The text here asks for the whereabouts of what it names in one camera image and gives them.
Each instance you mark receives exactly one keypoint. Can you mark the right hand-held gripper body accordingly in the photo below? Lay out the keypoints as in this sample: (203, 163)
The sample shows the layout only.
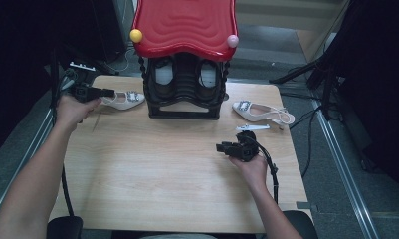
(245, 149)

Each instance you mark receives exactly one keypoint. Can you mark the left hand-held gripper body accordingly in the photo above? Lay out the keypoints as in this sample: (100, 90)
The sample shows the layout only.
(82, 91)

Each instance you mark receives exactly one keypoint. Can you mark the white heeled shoe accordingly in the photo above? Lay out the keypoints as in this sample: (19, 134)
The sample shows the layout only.
(253, 114)
(125, 101)

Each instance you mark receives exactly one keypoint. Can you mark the black leather shoe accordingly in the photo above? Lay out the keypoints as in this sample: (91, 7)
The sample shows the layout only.
(163, 74)
(207, 76)

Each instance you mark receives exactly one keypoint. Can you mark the red and black shoe rack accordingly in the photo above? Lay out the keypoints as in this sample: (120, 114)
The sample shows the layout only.
(183, 26)

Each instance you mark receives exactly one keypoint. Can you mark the person's left hand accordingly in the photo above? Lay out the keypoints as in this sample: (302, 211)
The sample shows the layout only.
(72, 113)

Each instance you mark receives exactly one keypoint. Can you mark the person's right hand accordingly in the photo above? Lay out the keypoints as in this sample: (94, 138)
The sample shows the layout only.
(253, 172)

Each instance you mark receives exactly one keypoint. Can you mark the yellow ball knob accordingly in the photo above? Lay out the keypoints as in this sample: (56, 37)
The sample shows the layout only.
(136, 36)

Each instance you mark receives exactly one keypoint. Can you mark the dark curtain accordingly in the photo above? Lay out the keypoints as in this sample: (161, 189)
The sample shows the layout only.
(21, 49)
(379, 83)

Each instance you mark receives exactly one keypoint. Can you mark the black chair armrest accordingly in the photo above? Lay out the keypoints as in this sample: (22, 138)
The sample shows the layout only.
(303, 225)
(64, 229)

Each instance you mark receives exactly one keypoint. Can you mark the pink ball knob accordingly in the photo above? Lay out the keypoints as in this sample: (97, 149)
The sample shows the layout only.
(233, 41)

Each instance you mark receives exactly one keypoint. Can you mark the black tripod stand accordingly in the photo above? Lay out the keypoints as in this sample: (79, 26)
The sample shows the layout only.
(326, 83)

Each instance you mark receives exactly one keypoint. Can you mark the silver floor rail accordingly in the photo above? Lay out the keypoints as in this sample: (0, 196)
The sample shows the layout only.
(343, 166)
(42, 129)

